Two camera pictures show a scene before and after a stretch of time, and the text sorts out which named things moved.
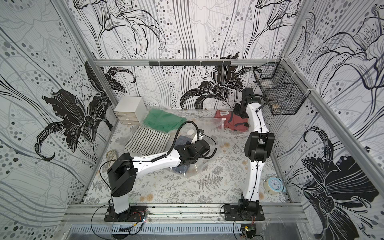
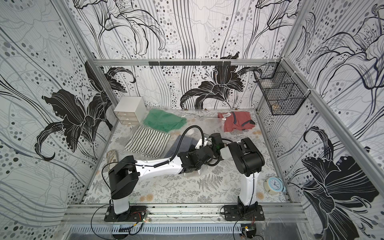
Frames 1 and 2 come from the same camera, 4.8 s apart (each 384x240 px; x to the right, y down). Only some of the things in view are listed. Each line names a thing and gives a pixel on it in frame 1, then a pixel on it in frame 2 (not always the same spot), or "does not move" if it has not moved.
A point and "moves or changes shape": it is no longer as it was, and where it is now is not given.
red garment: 232,121 moves or changes shape
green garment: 160,120 does not move
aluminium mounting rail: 182,213 does not move
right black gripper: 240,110 → 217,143
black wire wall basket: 284,91 does not move
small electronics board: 250,229 does not move
